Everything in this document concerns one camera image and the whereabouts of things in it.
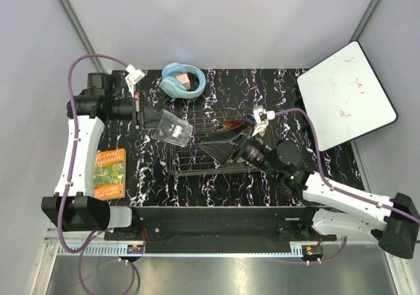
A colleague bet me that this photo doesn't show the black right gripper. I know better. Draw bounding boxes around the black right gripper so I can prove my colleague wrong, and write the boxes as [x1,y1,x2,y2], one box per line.
[199,120,280,177]

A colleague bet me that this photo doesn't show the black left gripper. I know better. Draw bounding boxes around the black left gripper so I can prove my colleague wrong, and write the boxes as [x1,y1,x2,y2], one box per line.
[107,90,172,129]

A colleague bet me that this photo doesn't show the red floral plate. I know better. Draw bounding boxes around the red floral plate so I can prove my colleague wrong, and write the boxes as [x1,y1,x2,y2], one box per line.
[213,120,251,138]

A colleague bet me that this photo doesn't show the clear drinking glass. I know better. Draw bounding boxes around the clear drinking glass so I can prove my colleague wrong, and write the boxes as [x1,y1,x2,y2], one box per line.
[152,110,194,147]

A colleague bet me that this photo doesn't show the blue and red patterned bowl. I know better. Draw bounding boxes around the blue and red patterned bowl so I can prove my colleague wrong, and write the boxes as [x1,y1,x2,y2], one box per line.
[244,114,257,126]

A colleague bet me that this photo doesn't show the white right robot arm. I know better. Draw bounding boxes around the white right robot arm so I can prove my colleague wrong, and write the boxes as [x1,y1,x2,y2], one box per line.
[199,121,419,260]

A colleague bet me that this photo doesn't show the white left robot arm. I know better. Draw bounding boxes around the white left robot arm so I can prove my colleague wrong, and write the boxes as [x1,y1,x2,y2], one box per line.
[41,70,161,240]

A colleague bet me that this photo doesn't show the light blue headphones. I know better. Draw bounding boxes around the light blue headphones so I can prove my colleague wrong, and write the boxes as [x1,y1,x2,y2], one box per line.
[159,62,206,99]

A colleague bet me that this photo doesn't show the pink wooden cube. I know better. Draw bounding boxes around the pink wooden cube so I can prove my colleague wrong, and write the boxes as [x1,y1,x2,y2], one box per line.
[175,73,191,91]

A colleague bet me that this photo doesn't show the orange children's book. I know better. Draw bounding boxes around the orange children's book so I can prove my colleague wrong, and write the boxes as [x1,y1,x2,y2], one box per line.
[93,148,126,200]

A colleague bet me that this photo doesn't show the white whiteboard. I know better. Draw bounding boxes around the white whiteboard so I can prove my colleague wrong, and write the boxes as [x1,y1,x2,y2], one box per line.
[297,41,398,151]

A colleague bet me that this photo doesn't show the metal wire dish rack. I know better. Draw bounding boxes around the metal wire dish rack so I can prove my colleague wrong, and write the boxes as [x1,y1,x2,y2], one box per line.
[165,107,258,177]

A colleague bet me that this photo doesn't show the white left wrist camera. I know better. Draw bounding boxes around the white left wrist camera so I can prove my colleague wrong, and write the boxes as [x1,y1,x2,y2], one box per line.
[125,64,146,98]

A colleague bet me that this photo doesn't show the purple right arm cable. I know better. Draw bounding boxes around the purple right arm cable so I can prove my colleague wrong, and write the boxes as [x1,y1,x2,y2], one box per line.
[272,107,420,266]

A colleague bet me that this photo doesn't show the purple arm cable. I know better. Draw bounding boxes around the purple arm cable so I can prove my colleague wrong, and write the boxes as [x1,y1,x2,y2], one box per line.
[57,54,140,292]
[272,107,420,266]

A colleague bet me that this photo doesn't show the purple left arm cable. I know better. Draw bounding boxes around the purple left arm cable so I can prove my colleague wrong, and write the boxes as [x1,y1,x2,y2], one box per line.
[57,54,140,292]

